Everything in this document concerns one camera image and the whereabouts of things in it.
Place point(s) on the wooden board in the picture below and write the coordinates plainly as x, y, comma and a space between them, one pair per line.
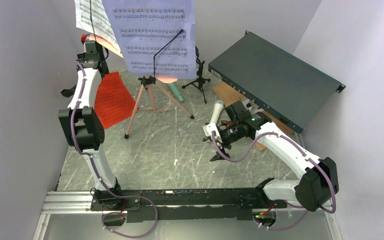
228, 94

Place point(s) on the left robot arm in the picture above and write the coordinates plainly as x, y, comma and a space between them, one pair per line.
82, 127

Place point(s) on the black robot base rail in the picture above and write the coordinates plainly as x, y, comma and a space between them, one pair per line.
191, 204

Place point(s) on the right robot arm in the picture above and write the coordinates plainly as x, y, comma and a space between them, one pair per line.
317, 182

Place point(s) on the green condenser microphone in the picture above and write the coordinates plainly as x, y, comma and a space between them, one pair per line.
176, 92

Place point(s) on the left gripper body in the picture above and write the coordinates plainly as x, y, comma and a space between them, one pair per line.
82, 57

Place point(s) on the metal clamp bracket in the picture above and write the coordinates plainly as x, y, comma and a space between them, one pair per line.
249, 105

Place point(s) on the copper pipe fitting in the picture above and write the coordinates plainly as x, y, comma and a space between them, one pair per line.
227, 123

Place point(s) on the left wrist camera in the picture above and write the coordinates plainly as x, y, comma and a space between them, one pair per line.
87, 37

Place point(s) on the black round-base mic stand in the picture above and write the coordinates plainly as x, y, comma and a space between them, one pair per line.
67, 93

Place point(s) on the red sheet music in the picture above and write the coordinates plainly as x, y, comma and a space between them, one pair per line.
113, 101

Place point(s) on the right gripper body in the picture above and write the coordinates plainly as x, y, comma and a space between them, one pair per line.
230, 135

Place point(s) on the white sheet music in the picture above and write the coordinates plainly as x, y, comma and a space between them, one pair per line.
91, 16

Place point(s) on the black tripod mic stand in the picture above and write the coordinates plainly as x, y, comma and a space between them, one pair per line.
199, 82

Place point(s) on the dark rack audio unit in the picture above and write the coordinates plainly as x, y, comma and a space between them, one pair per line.
283, 85

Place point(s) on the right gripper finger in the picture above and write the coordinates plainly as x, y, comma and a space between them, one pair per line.
218, 156
208, 138

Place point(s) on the white handheld microphone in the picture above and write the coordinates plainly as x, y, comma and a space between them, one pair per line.
217, 110

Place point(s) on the purple sheet paper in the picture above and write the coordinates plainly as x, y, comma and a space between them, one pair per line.
155, 37

